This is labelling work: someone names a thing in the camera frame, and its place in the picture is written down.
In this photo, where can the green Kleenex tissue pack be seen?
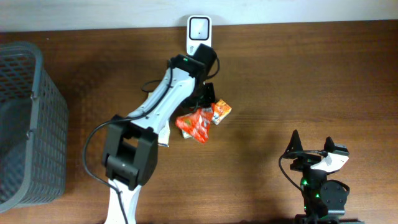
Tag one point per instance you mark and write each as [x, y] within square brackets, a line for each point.
[185, 135]

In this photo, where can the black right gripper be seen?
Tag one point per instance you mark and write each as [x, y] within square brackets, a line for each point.
[305, 160]

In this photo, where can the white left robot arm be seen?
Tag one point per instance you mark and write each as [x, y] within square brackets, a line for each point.
[131, 145]

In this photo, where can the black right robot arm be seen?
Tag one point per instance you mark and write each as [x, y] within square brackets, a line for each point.
[324, 199]

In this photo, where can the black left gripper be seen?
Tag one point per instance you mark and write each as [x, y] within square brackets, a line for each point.
[209, 101]

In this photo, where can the white barcode scanner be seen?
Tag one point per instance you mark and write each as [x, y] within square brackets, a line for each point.
[199, 31]

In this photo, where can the red snack bag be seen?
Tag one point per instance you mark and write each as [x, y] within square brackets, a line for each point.
[196, 124]

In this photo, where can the orange small carton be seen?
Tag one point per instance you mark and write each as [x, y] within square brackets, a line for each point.
[222, 109]

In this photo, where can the cream white snack bag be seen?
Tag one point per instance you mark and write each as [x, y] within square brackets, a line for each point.
[164, 133]

